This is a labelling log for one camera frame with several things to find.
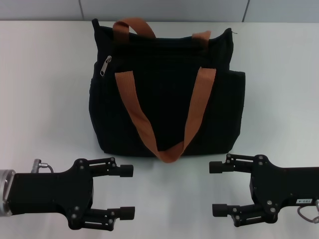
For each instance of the silver metal zipper pull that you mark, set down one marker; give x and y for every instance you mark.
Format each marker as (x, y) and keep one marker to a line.
(106, 65)

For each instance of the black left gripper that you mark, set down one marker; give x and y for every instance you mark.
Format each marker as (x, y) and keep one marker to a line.
(49, 191)

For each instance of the white and silver left arm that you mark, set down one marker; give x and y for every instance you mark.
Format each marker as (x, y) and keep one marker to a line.
(5, 191)

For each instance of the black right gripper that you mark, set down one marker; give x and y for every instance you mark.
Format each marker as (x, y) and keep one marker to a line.
(286, 183)

